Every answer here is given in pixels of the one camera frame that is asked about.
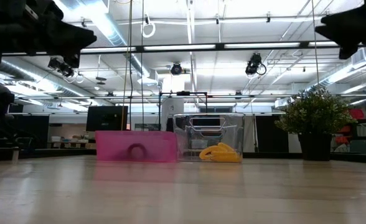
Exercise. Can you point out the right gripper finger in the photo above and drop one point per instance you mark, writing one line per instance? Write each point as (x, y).
(348, 20)
(335, 35)

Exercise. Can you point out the red office chair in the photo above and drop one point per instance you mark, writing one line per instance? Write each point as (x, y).
(357, 113)

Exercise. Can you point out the black background rig frame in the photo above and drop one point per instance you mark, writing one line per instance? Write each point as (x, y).
(183, 93)

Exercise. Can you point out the black hanging camera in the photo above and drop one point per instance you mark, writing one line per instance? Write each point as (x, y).
(61, 67)
(176, 69)
(254, 65)

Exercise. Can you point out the black background monitor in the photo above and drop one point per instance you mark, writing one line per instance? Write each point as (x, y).
(106, 118)

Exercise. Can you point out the red translucent plastic bin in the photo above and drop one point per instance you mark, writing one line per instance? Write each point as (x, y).
(114, 146)

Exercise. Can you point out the green artificial plant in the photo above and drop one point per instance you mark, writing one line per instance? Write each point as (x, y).
(313, 112)

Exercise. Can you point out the black plant pot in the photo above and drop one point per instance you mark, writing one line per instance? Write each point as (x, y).
(315, 147)

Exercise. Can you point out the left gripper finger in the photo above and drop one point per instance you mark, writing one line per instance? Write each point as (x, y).
(83, 43)
(52, 32)

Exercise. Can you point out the clear plastic bin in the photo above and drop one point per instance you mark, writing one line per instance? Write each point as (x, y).
(183, 137)

